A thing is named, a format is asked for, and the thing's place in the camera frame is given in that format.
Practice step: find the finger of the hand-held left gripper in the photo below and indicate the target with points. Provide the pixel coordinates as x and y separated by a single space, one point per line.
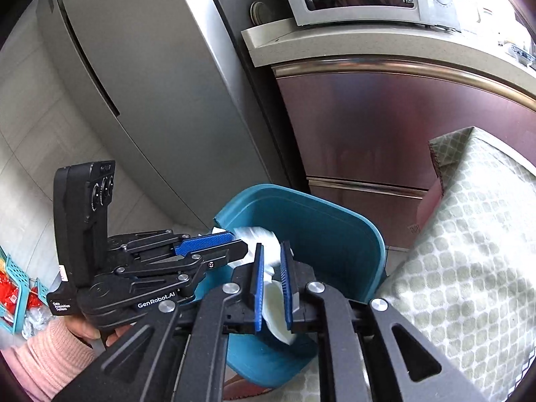
203 243
222 255

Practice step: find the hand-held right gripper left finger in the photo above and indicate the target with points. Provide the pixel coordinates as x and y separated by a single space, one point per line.
258 293

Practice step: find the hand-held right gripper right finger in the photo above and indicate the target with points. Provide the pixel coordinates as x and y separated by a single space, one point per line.
286 289

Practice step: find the white tissue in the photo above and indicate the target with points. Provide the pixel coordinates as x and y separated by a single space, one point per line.
272 310

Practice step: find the teal plastic trash bin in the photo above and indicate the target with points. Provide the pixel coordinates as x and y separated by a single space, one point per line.
331 234

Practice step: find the person's left forearm pink sleeve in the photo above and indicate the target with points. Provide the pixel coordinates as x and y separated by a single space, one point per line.
46 360

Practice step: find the person's left hand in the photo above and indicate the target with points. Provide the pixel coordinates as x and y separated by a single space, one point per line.
86 331

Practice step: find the red packet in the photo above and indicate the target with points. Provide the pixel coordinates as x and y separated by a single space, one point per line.
10 289

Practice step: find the teal plastic basket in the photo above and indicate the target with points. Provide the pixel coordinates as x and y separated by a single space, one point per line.
16 314

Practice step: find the silver refrigerator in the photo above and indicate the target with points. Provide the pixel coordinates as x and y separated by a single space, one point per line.
159 104

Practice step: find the maroon kitchen counter cabinet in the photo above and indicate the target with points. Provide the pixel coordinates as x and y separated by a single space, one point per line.
377 134

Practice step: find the green patterned tablecloth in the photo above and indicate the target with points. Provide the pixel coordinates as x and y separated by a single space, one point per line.
473 268

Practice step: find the pale plate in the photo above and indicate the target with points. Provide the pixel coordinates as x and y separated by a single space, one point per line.
259 11

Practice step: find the blue white bowl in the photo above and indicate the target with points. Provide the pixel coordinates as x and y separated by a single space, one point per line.
521 53

